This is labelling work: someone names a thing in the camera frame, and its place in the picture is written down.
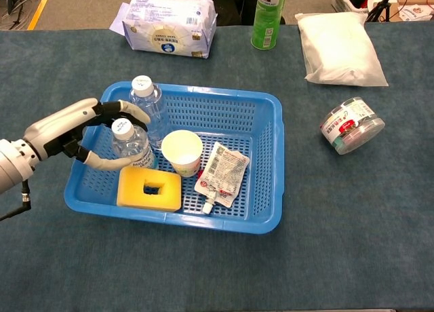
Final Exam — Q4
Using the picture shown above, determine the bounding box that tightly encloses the white paper cup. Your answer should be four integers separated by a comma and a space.
161, 129, 203, 178

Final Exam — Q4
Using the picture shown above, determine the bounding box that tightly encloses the tall clear water bottle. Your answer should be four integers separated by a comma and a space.
128, 75, 170, 150

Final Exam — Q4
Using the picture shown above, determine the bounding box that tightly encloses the short blue-label water bottle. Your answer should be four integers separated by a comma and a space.
111, 117, 159, 170

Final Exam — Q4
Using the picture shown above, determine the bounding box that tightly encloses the green bottle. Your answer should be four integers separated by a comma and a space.
250, 0, 290, 51

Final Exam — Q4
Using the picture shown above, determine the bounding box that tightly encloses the white spout pouch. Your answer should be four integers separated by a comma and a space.
193, 141, 251, 215

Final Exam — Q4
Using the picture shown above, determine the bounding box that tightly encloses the blue perforated plastic basket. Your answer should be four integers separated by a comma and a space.
63, 81, 284, 236

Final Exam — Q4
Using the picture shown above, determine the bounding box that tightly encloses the yellow sponge with hole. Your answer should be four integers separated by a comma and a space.
116, 165, 182, 213

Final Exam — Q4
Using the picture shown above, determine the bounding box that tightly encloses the white purple tissue pack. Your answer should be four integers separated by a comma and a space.
108, 0, 218, 59

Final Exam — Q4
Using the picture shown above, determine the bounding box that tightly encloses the clear round plastic container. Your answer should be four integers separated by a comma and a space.
319, 96, 387, 156

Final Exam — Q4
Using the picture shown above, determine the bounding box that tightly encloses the teal felt table cloth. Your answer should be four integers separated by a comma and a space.
0, 20, 434, 312

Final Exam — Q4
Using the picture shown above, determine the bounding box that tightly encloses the white plastic bag pillow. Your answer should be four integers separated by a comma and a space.
294, 12, 389, 87

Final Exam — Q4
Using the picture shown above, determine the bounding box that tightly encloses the white storage basket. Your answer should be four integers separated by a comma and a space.
330, 0, 370, 14

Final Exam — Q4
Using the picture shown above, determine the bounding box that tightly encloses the black tripod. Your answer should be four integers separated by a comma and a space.
364, 0, 399, 23

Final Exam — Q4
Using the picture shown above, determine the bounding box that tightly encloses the cardboard box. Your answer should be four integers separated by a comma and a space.
389, 0, 434, 21

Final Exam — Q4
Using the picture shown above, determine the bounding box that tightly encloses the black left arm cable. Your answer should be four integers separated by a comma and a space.
0, 179, 32, 221

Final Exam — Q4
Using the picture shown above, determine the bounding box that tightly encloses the black floor cable bundle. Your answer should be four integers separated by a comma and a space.
0, 0, 45, 30

